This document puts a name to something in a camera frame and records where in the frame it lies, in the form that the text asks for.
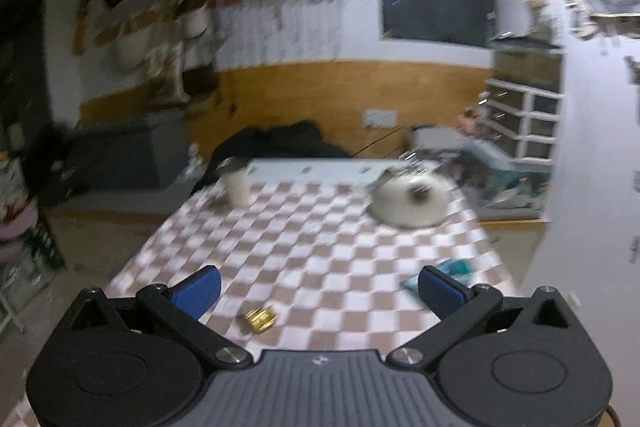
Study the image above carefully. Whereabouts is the gold foil wrapper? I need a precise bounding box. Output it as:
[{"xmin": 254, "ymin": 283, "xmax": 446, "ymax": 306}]
[{"xmin": 237, "ymin": 305, "xmax": 279, "ymax": 334}]

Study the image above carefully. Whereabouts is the white fringe wall hanging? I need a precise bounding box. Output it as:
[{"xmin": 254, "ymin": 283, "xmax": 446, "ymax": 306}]
[{"xmin": 215, "ymin": 0, "xmax": 357, "ymax": 64}]

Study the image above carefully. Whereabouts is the white cup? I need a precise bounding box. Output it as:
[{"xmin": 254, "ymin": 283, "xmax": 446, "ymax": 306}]
[{"xmin": 217, "ymin": 157, "xmax": 252, "ymax": 208}]

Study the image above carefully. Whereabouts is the glass aquarium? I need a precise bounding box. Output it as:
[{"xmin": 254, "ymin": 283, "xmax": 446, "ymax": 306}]
[{"xmin": 491, "ymin": 34, "xmax": 564, "ymax": 94}]

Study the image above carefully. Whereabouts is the brown white checkered tablecloth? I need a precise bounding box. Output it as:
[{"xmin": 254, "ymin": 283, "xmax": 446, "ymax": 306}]
[{"xmin": 102, "ymin": 179, "xmax": 521, "ymax": 358}]

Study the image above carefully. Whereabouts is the dried flower vase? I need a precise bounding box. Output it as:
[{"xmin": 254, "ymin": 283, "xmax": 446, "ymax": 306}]
[{"xmin": 520, "ymin": 0, "xmax": 552, "ymax": 38}]

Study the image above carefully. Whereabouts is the small metal ornament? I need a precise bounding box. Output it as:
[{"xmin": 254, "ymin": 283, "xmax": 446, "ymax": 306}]
[{"xmin": 399, "ymin": 148, "xmax": 427, "ymax": 174}]

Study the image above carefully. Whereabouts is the white woven bag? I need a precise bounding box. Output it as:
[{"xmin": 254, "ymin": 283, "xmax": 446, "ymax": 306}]
[{"xmin": 112, "ymin": 27, "xmax": 151, "ymax": 72}]

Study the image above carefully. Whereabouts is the plastic water bottle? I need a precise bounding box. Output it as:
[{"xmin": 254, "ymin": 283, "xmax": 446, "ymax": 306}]
[{"xmin": 475, "ymin": 92, "xmax": 494, "ymax": 138}]

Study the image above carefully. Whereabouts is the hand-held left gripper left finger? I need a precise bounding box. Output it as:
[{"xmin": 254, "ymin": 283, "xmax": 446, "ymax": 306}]
[{"xmin": 50, "ymin": 265, "xmax": 253, "ymax": 370}]

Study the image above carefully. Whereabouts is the grey storage box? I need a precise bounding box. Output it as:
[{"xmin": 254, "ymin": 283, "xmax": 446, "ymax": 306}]
[{"xmin": 70, "ymin": 109, "xmax": 192, "ymax": 198}]

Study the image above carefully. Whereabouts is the black clothing pile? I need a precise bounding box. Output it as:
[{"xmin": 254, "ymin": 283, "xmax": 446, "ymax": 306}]
[{"xmin": 192, "ymin": 121, "xmax": 352, "ymax": 195}]

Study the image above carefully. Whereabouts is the white drawer unit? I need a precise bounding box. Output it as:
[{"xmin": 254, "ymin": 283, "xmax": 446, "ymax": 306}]
[{"xmin": 484, "ymin": 77, "xmax": 564, "ymax": 164}]

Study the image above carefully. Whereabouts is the black mesh bag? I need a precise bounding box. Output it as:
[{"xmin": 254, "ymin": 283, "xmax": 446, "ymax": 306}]
[{"xmin": 182, "ymin": 62, "xmax": 221, "ymax": 105}]

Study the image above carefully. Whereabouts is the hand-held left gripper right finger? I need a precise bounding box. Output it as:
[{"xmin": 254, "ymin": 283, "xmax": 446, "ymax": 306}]
[{"xmin": 385, "ymin": 265, "xmax": 583, "ymax": 370}]

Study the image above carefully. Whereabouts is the teal snack wrapper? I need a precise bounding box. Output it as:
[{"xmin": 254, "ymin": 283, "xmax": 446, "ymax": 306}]
[{"xmin": 400, "ymin": 258, "xmax": 477, "ymax": 295}]

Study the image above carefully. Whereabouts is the printed tote bag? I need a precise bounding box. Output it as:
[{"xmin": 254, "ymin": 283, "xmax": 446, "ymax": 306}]
[{"xmin": 145, "ymin": 42, "xmax": 186, "ymax": 110}]

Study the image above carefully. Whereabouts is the white power outlet strip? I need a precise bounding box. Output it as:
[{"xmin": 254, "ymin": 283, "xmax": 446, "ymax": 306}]
[{"xmin": 364, "ymin": 109, "xmax": 399, "ymax": 130}]

